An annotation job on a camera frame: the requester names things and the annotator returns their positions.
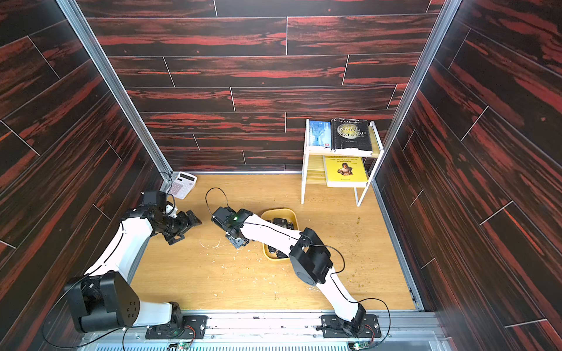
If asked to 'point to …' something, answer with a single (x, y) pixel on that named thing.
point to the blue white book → (320, 134)
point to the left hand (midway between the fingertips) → (195, 226)
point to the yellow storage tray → (270, 213)
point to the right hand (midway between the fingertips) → (251, 227)
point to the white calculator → (183, 185)
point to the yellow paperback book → (345, 172)
